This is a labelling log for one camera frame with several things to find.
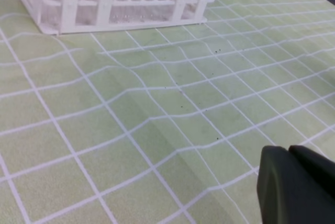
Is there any green grid tablecloth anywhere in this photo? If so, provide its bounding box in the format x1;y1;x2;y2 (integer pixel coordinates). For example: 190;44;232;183
1;0;334;223

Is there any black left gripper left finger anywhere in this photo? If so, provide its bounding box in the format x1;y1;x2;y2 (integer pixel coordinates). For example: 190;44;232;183
256;145;334;223

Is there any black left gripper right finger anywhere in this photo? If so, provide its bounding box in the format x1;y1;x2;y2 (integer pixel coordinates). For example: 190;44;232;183
288;145;334;198

